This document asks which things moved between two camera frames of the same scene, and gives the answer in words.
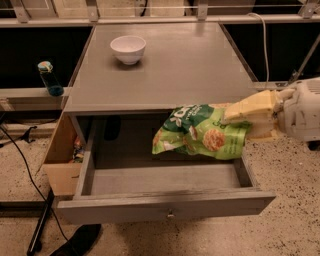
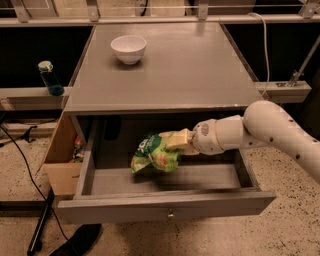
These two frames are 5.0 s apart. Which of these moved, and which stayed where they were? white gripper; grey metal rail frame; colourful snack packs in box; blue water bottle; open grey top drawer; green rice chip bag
Moved: green rice chip bag; white gripper
Stayed: colourful snack packs in box; open grey top drawer; grey metal rail frame; blue water bottle
